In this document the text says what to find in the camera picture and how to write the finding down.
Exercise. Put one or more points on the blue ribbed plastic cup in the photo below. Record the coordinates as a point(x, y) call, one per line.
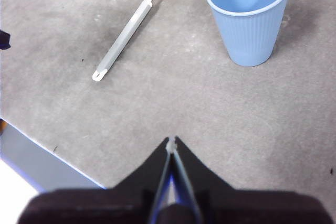
point(249, 32)

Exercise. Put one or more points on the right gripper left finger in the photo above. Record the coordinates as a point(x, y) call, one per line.
point(149, 174)

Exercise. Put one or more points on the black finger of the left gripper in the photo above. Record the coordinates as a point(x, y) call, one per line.
point(4, 40)

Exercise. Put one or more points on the cup brush with sponge head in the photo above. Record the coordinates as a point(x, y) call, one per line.
point(126, 32)

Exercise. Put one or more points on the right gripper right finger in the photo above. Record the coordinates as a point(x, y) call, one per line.
point(194, 174)

